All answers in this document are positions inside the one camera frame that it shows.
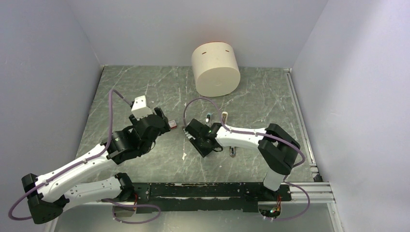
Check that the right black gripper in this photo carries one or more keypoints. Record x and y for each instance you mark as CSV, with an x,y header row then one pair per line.
x,y
203,152

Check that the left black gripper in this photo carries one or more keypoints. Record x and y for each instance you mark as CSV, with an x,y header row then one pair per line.
x,y
166,127

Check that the red white staple box sleeve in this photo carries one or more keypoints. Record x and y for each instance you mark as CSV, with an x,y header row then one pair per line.
x,y
172,124

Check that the blue white stapler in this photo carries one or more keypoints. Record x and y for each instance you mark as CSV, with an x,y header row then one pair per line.
x,y
208,118

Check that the small beige stapler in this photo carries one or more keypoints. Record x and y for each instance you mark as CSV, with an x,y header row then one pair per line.
x,y
232,152

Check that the long white stapler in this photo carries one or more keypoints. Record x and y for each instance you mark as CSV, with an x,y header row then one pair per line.
x,y
224,116

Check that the staple tray with staples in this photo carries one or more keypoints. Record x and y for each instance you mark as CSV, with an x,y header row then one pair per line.
x,y
185,132

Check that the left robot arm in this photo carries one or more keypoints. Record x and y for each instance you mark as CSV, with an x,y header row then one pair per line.
x,y
51,194

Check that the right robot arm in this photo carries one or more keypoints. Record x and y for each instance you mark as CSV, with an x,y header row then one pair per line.
x,y
276,146

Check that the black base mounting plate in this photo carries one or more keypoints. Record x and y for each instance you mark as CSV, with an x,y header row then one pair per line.
x,y
179,197

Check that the cream cylindrical container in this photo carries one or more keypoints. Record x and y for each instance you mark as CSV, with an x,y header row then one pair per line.
x,y
215,69

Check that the aluminium rail frame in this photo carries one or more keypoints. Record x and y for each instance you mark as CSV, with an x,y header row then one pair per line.
x,y
311,209

